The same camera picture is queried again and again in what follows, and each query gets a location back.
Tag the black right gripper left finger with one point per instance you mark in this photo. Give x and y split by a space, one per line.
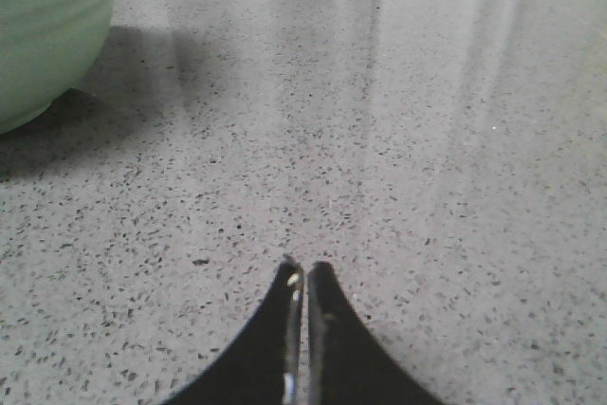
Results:
260 366

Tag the green ribbed bowl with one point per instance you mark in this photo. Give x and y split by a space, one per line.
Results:
46 47

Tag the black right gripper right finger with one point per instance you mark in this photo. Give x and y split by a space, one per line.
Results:
347 364

